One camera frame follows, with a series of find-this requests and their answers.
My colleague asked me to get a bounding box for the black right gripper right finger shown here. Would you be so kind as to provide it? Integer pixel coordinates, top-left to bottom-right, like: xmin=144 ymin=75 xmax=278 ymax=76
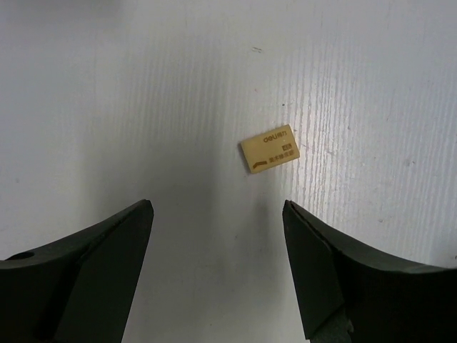
xmin=282 ymin=201 xmax=456 ymax=342

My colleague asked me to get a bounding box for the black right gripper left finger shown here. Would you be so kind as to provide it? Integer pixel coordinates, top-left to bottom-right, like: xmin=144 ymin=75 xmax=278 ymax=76
xmin=1 ymin=200 xmax=154 ymax=342

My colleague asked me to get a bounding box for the tan eraser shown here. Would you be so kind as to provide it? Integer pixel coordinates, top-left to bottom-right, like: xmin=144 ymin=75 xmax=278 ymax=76
xmin=241 ymin=124 xmax=300 ymax=174

